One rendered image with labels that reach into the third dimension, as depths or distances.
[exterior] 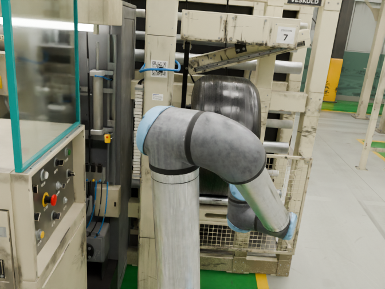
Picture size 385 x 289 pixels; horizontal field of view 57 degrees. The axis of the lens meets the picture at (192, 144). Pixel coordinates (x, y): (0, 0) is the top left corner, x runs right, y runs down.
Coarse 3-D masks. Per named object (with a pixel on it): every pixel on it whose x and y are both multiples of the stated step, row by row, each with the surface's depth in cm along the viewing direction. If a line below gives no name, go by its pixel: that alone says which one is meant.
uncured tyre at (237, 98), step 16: (208, 80) 164; (224, 80) 165; (240, 80) 166; (192, 96) 165; (208, 96) 156; (224, 96) 156; (240, 96) 157; (256, 96) 160; (224, 112) 153; (240, 112) 153; (256, 112) 155; (256, 128) 154; (208, 176) 158; (208, 192) 169; (224, 192) 168
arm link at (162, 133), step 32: (160, 128) 73; (192, 128) 70; (160, 160) 75; (160, 192) 78; (192, 192) 79; (160, 224) 82; (192, 224) 82; (160, 256) 85; (192, 256) 85; (160, 288) 89; (192, 288) 88
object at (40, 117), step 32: (32, 0) 102; (64, 0) 126; (32, 32) 103; (64, 32) 129; (32, 64) 105; (64, 64) 131; (32, 96) 106; (64, 96) 134; (32, 128) 108; (64, 128) 136; (32, 160) 108
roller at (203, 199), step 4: (200, 196) 175; (204, 196) 175; (208, 196) 175; (212, 196) 176; (216, 196) 176; (220, 196) 176; (224, 196) 176; (200, 200) 175; (204, 200) 175; (208, 200) 175; (212, 200) 175; (216, 200) 175; (220, 200) 175; (224, 200) 175; (216, 204) 176; (220, 204) 176; (224, 204) 175
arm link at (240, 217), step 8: (232, 200) 120; (232, 208) 121; (240, 208) 119; (248, 208) 120; (232, 216) 122; (240, 216) 120; (248, 216) 119; (232, 224) 122; (240, 224) 121; (248, 224) 119
